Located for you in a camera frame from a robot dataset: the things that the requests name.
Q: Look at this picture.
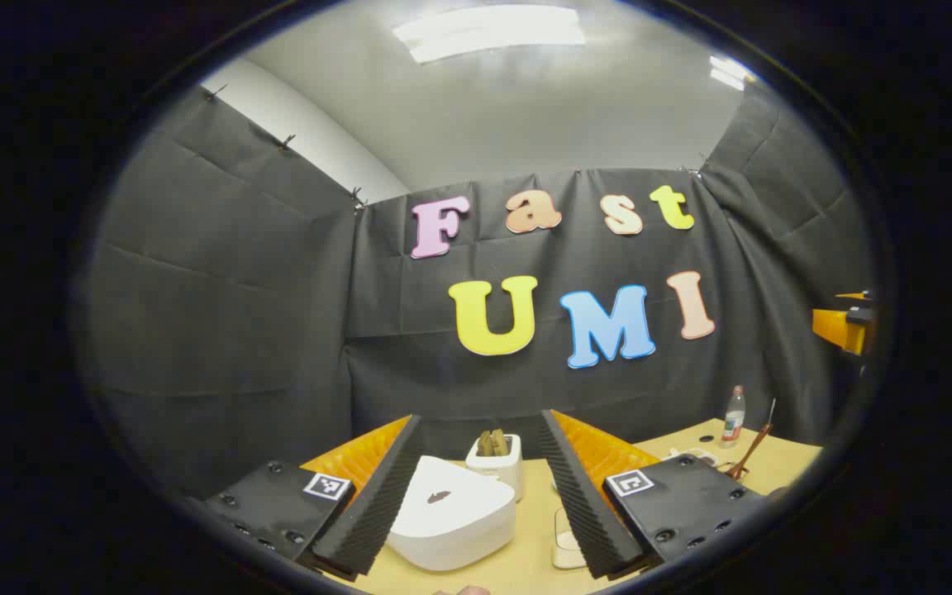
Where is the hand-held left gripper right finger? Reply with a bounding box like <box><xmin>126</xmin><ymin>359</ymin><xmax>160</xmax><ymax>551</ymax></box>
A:
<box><xmin>538</xmin><ymin>409</ymin><xmax>770</xmax><ymax>579</ymax></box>

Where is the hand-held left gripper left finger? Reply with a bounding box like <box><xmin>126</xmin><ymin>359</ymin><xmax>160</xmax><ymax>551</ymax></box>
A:
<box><xmin>203</xmin><ymin>413</ymin><xmax>426</xmax><ymax>579</ymax></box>

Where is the white rice cooker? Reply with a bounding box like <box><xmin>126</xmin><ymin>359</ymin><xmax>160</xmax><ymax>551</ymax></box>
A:
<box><xmin>385</xmin><ymin>455</ymin><xmax>518</xmax><ymax>573</ymax></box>

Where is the brown wooden spoon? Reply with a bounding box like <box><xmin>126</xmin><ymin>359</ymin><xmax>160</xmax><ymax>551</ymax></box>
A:
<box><xmin>728</xmin><ymin>401</ymin><xmax>777</xmax><ymax>482</ymax></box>

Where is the cream square flat object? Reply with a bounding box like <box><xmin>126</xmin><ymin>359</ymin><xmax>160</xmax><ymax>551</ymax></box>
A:
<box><xmin>553</xmin><ymin>507</ymin><xmax>589</xmax><ymax>570</ymax></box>

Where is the white toaster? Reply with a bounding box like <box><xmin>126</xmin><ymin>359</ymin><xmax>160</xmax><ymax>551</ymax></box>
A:
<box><xmin>465</xmin><ymin>430</ymin><xmax>524</xmax><ymax>502</ymax></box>

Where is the clear plastic water bottle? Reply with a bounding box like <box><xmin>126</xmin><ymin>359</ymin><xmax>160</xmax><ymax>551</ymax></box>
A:
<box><xmin>721</xmin><ymin>385</ymin><xmax>747</xmax><ymax>449</ymax></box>

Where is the black backdrop cloth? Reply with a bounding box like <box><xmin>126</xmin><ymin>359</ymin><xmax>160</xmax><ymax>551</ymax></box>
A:
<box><xmin>83</xmin><ymin>83</ymin><xmax>878</xmax><ymax>497</ymax></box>

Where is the small ceiling light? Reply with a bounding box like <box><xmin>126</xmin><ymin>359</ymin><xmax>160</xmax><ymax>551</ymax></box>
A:
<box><xmin>709</xmin><ymin>55</ymin><xmax>748</xmax><ymax>92</ymax></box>

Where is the large ceiling light panel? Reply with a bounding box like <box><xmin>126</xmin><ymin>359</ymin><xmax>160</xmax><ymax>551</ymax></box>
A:
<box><xmin>392</xmin><ymin>4</ymin><xmax>587</xmax><ymax>64</ymax></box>

